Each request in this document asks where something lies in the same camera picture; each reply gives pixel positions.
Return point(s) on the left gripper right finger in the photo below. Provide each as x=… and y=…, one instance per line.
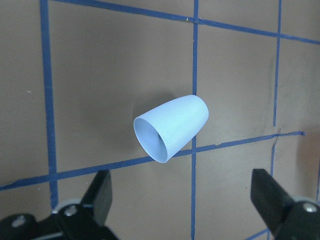
x=287, y=217

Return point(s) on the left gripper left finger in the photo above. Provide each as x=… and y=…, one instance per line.
x=84, y=220

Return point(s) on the light blue plastic cup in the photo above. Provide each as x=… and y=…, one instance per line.
x=166, y=129

